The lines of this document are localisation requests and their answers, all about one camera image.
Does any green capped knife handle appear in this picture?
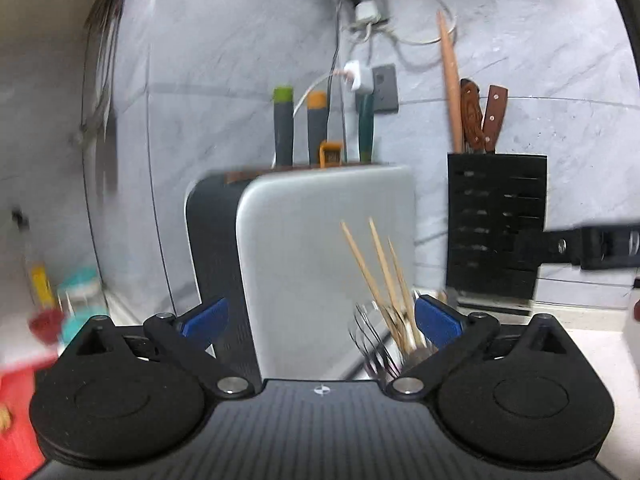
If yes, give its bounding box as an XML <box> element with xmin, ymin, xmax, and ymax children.
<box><xmin>272</xmin><ymin>86</ymin><xmax>294</xmax><ymax>166</ymax></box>

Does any orange capped knife handle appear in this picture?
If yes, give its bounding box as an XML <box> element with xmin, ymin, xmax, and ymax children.
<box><xmin>306</xmin><ymin>90</ymin><xmax>329</xmax><ymax>165</ymax></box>

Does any black slotted knife block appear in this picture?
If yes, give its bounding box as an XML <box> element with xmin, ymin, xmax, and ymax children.
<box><xmin>446</xmin><ymin>154</ymin><xmax>548</xmax><ymax>311</ymax></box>

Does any dark green knife handle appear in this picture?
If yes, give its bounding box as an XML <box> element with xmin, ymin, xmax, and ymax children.
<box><xmin>357</xmin><ymin>93</ymin><xmax>374</xmax><ymax>164</ymax></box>

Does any red plastic container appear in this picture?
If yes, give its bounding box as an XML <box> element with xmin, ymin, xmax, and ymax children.
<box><xmin>1</xmin><ymin>359</ymin><xmax>53</xmax><ymax>479</ymax></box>

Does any wooden rolling pin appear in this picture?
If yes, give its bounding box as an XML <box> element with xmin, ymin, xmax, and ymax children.
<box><xmin>436</xmin><ymin>11</ymin><xmax>463</xmax><ymax>154</ymax></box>

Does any long wooden chopstick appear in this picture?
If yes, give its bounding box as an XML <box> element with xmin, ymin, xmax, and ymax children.
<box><xmin>341</xmin><ymin>221</ymin><xmax>402</xmax><ymax>353</ymax></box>

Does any long curved wooden spoon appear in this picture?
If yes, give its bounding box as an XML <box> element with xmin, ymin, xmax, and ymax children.
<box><xmin>387</xmin><ymin>238</ymin><xmax>424</xmax><ymax>349</ymax></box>

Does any brown riveted knife handle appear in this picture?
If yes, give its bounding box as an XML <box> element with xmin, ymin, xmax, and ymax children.
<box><xmin>460</xmin><ymin>78</ymin><xmax>485</xmax><ymax>153</ymax></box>

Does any teal lidded glass jar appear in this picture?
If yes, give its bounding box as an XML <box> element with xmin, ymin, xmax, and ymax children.
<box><xmin>56</xmin><ymin>266</ymin><xmax>108</xmax><ymax>344</ymax></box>

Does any steel wire whisk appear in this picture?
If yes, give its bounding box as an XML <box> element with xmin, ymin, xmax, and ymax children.
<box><xmin>347</xmin><ymin>304</ymin><xmax>400</xmax><ymax>382</ymax></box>

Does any orange sharpener handle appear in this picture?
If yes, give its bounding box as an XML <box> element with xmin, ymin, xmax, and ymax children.
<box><xmin>319</xmin><ymin>141</ymin><xmax>343</xmax><ymax>168</ymax></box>

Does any white wall plug charger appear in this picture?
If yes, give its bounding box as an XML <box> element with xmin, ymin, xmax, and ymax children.
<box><xmin>343</xmin><ymin>60</ymin><xmax>374</xmax><ymax>94</ymax></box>

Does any grey knife steriliser box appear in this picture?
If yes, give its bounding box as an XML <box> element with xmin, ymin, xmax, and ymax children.
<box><xmin>186</xmin><ymin>165</ymin><xmax>416</xmax><ymax>385</ymax></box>

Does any grey wall socket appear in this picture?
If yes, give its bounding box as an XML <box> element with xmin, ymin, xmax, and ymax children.
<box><xmin>372</xmin><ymin>64</ymin><xmax>399</xmax><ymax>114</ymax></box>

